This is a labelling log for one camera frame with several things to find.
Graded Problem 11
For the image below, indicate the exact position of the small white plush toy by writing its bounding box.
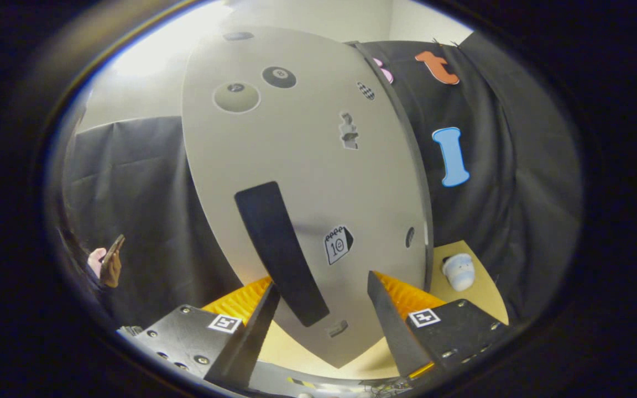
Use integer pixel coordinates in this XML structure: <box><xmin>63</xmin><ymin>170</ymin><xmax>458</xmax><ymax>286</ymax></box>
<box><xmin>442</xmin><ymin>253</ymin><xmax>476</xmax><ymax>292</ymax></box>

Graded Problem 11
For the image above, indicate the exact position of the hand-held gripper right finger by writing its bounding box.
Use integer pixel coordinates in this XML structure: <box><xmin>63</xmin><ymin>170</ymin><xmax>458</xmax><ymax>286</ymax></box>
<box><xmin>367</xmin><ymin>270</ymin><xmax>510</xmax><ymax>382</ymax></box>

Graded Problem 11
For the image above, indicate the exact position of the grey cabinet door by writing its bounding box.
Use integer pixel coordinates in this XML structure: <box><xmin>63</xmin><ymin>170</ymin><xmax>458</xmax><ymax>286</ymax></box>
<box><xmin>181</xmin><ymin>27</ymin><xmax>434</xmax><ymax>369</ymax></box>

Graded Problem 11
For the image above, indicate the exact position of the black backdrop cloth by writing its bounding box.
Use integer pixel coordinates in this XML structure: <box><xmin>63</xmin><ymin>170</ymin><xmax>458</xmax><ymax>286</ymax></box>
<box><xmin>56</xmin><ymin>30</ymin><xmax>583</xmax><ymax>332</ymax></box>

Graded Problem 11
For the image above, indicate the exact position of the black door handle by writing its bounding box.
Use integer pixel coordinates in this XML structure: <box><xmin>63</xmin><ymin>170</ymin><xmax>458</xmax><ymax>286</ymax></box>
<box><xmin>234</xmin><ymin>181</ymin><xmax>331</xmax><ymax>328</ymax></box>

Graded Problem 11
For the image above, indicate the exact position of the dark smartphone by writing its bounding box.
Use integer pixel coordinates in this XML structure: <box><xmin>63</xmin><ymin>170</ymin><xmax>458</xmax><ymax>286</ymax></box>
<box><xmin>101</xmin><ymin>234</ymin><xmax>126</xmax><ymax>274</ymax></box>

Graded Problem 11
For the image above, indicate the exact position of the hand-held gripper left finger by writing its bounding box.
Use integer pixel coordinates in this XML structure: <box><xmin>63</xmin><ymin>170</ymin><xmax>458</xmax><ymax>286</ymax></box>
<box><xmin>117</xmin><ymin>276</ymin><xmax>281</xmax><ymax>389</ymax></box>

